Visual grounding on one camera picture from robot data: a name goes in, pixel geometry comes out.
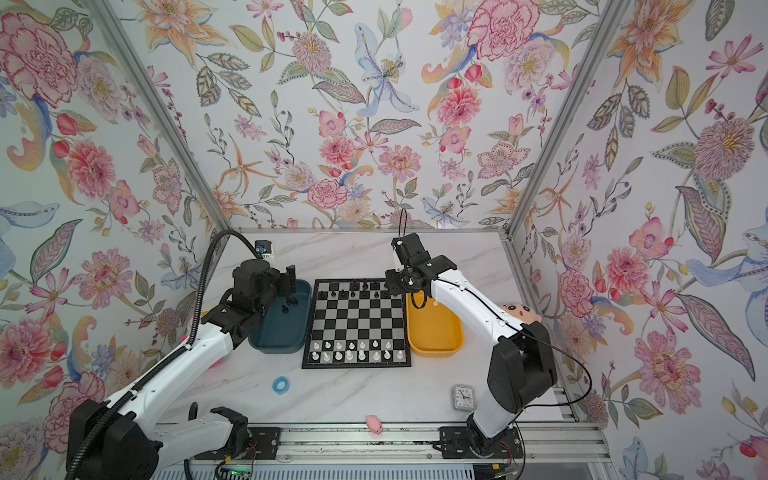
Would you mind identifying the yellow white plush toy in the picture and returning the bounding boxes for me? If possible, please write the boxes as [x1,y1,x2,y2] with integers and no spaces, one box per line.
[180,314,232,371]

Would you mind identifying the yellow plastic tray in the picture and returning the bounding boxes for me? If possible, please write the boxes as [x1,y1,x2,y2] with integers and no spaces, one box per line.
[405,292,464,358]

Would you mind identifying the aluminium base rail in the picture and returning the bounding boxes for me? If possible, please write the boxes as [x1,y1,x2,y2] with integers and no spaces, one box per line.
[146,420,611,470]

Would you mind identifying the teal plastic tray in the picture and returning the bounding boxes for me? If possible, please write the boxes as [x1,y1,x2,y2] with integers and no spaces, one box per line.
[248,280,312,354]

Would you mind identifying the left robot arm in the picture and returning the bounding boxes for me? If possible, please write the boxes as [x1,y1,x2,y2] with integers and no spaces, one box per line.
[66,259,297,479]

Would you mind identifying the pink plush doll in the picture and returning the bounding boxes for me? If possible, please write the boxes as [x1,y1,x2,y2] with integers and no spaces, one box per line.
[501,303,542,328]

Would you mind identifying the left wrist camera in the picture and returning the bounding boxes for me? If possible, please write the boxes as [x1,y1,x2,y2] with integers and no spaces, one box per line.
[254,240,274,260]

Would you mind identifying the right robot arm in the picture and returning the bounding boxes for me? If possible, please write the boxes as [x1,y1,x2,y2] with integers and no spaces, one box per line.
[385,233,557,446]

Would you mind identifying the pink eraser toy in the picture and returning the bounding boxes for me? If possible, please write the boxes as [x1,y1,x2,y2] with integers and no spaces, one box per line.
[365,415,383,435]

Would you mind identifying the small white clock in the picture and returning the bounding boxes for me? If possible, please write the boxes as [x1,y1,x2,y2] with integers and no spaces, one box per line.
[451,384,476,412]

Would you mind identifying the black white chessboard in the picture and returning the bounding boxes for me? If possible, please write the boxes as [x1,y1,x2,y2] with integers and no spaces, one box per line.
[301,278,412,370]

